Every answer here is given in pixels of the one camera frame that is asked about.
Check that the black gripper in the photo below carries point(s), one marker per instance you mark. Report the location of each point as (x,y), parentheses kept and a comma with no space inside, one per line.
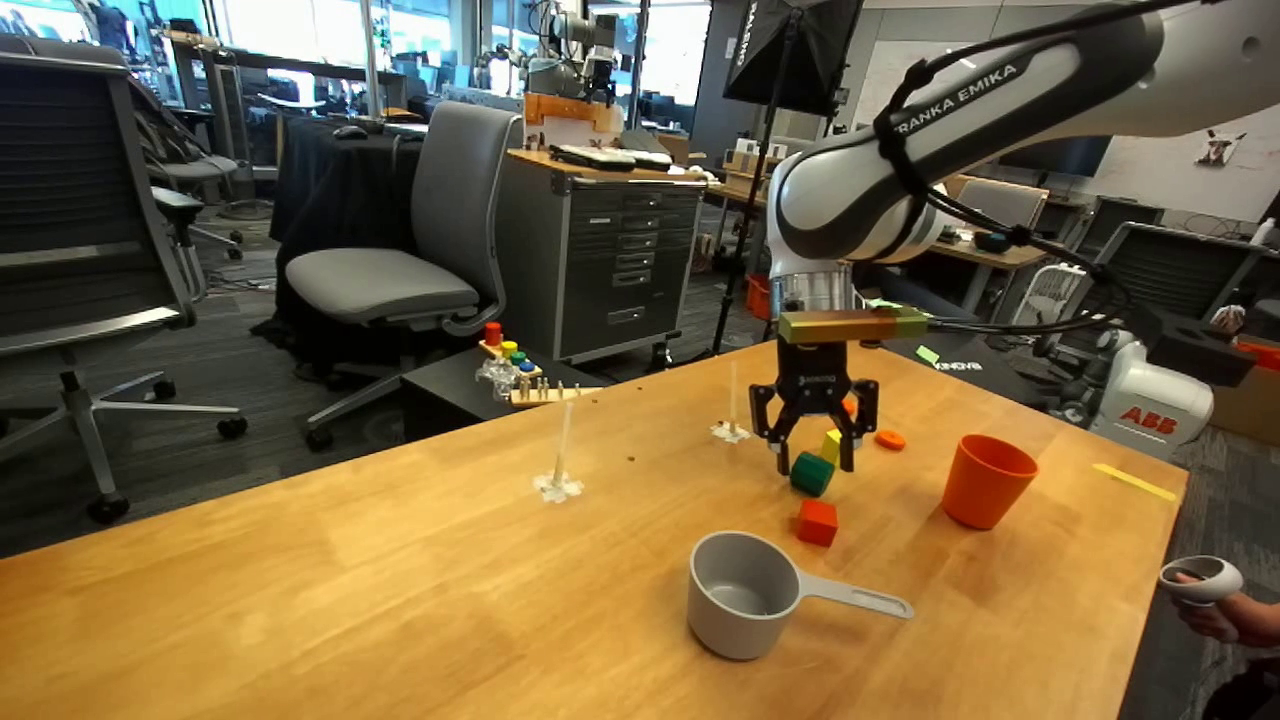
(817,372)

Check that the yellow cube block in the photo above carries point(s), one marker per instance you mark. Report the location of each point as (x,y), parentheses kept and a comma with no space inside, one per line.
(834,446)

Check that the orange cube block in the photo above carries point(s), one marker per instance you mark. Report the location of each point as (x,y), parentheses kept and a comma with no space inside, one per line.
(817,520)

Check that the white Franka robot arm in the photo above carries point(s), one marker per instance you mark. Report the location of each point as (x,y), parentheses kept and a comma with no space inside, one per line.
(867,202)

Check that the white ABB robot base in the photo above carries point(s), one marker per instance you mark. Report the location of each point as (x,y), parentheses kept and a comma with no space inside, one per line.
(1145,421)

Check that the person hand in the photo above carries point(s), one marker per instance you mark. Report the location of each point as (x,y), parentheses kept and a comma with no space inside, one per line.
(1242,625)

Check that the orange flat disc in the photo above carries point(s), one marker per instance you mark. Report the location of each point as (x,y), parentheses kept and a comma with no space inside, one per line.
(851,407)
(889,439)

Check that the thin white peg stand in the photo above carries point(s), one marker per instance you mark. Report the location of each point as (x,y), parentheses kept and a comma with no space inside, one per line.
(729,433)
(559,486)

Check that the red bin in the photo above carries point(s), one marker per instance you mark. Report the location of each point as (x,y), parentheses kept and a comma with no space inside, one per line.
(759,296)

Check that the orange plastic cup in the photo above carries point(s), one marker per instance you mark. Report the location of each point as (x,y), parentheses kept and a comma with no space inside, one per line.
(990,481)

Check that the black light stand pole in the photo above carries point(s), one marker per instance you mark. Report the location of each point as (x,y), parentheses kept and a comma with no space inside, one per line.
(752,213)

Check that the grey drawer cabinet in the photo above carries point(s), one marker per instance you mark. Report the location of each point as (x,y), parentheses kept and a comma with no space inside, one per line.
(603,267)

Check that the colourful stacking toy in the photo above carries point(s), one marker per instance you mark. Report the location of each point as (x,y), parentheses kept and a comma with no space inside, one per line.
(512,365)

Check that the yellow tape strip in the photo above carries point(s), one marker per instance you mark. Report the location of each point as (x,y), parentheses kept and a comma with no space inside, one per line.
(1134,481)

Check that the black softbox light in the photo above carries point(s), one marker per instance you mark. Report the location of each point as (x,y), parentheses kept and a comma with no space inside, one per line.
(794,52)

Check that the dark low side table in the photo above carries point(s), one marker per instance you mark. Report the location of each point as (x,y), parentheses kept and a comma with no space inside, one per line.
(447,387)

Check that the orange white box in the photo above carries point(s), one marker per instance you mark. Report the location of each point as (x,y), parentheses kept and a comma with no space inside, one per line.
(572,123)

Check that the white VR controller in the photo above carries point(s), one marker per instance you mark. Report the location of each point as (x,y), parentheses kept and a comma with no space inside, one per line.
(1201,578)

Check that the grey padded office chair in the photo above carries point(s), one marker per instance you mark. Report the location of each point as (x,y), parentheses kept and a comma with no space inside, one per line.
(387,280)

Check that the person in dark clothes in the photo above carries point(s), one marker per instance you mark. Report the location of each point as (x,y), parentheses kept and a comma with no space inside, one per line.
(1255,692)

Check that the black draped jacket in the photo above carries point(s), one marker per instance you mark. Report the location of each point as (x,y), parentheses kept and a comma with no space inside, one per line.
(343,187)

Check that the black mesh office chair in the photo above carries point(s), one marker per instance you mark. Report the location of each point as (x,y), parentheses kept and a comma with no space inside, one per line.
(80,202)

